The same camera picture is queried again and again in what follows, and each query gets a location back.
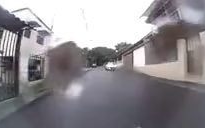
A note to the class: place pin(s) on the pale concrete kerb strip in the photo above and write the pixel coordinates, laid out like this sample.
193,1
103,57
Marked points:
5,108

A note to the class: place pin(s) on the dark green trees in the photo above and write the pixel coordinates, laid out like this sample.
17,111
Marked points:
98,55

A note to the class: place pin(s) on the cream building with balcony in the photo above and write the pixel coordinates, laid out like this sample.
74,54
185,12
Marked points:
176,50

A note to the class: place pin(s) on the white house with barred windows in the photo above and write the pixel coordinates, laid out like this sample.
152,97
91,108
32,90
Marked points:
31,46

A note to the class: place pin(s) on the white car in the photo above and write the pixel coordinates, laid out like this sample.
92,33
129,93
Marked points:
110,66

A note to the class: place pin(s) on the black metal bar gate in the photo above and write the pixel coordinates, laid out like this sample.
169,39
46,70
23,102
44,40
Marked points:
1,66

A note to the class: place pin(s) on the dark vehicle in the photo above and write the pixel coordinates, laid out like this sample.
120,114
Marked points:
94,65

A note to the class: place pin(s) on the grey asphalt road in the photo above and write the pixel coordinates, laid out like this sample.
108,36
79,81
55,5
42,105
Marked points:
123,100

